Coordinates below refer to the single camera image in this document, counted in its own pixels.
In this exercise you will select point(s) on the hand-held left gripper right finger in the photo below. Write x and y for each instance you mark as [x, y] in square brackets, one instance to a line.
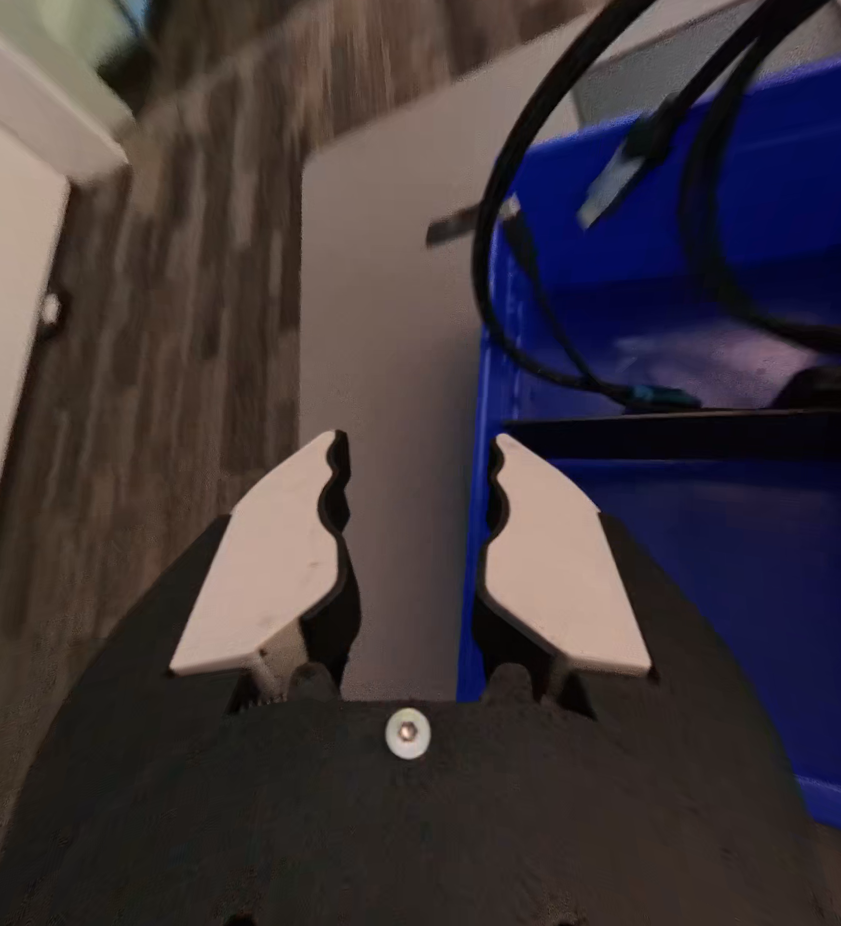
[558, 564]

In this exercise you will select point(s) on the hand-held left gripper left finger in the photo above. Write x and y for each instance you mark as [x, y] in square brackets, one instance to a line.
[268, 564]

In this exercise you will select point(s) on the blue plastic bin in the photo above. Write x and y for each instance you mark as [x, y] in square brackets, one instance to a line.
[717, 579]

